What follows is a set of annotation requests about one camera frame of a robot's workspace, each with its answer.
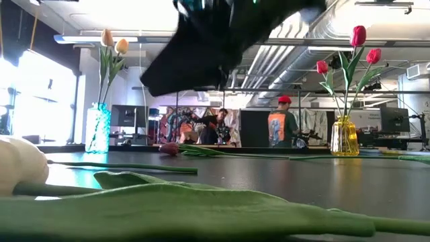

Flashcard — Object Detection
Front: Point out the black ceiling rail fixture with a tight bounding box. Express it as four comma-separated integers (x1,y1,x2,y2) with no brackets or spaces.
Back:
354,1,415,15

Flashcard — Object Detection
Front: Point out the yellow glass vase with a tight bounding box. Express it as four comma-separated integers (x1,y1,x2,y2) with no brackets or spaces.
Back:
330,116,359,157

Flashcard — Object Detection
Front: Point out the black overhead camera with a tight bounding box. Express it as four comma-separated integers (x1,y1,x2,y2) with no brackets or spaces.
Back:
363,80,383,92
329,50,353,71

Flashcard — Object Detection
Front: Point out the colourful patterned curtain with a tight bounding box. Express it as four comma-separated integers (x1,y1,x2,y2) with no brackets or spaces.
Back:
157,106,241,145

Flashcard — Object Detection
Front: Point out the white patterned curtain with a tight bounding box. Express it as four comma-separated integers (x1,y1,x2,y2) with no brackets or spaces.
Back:
297,108,329,147

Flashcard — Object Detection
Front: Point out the black desk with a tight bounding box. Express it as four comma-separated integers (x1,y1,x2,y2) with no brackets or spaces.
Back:
354,126,430,151

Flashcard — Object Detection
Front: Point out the large bright window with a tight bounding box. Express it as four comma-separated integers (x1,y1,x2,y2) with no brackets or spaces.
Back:
0,50,79,143

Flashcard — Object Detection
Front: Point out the silver spiral ventilation duct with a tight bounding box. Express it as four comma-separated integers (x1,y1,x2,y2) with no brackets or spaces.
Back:
257,9,357,106

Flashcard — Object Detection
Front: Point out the black horizontal rack bar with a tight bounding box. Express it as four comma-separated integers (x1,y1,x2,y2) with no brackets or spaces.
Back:
131,86,430,95

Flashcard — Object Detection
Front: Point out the white LED light bar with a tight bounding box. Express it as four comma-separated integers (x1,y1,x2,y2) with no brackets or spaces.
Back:
52,34,139,44

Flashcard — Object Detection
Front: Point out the black computer monitor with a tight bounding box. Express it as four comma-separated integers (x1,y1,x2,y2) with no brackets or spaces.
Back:
110,104,149,128
380,106,411,134

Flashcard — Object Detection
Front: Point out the blue textured glass vase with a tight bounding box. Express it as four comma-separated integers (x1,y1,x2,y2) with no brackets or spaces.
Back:
85,102,112,155

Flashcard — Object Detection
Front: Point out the red artificial tulip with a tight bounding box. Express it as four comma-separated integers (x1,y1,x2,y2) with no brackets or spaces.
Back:
337,25,368,118
347,48,386,118
316,60,342,118
159,142,430,165

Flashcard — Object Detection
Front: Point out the black partition panel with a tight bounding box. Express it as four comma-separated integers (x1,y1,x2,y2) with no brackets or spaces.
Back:
239,110,269,149

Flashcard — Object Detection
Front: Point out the yellow hanging strap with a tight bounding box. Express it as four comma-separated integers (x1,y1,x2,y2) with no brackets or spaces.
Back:
29,13,38,51

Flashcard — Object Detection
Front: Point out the person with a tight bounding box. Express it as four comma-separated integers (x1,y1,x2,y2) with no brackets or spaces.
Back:
196,108,233,146
267,95,300,149

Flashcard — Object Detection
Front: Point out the grey overhead frame bar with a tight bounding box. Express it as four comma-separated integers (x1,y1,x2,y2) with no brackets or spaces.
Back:
53,33,430,48

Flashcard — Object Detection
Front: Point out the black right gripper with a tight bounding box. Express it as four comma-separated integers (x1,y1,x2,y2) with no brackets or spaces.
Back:
139,0,327,98

